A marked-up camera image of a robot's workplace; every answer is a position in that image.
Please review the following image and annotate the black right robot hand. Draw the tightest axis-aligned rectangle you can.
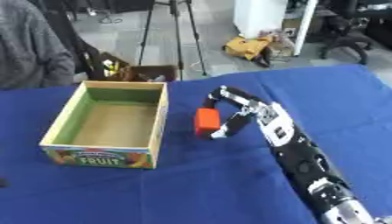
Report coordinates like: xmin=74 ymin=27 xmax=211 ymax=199
xmin=200 ymin=85 xmax=271 ymax=140

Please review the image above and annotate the orange block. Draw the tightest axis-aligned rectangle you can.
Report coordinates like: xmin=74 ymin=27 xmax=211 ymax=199
xmin=192 ymin=108 xmax=222 ymax=137

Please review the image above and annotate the cardboard box with green inside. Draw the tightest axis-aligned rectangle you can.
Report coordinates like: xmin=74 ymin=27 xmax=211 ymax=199
xmin=38 ymin=80 xmax=171 ymax=170

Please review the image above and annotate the yellow bag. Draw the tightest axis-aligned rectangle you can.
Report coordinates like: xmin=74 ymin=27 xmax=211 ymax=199
xmin=221 ymin=36 xmax=275 ymax=61

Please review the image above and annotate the white cabinet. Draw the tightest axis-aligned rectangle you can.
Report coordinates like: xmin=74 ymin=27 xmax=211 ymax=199
xmin=233 ymin=0 xmax=319 ymax=57

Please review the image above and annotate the black tripod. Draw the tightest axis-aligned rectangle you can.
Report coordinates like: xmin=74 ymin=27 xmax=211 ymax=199
xmin=136 ymin=0 xmax=210 ymax=81

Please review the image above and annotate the brown crate with items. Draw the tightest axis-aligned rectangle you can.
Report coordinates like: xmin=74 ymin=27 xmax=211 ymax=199
xmin=96 ymin=52 xmax=181 ymax=83

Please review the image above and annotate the black office chair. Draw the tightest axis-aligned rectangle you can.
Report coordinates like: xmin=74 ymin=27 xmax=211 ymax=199
xmin=317 ymin=0 xmax=375 ymax=66

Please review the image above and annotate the person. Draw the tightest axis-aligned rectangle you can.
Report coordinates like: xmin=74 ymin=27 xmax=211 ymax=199
xmin=0 ymin=0 xmax=77 ymax=89

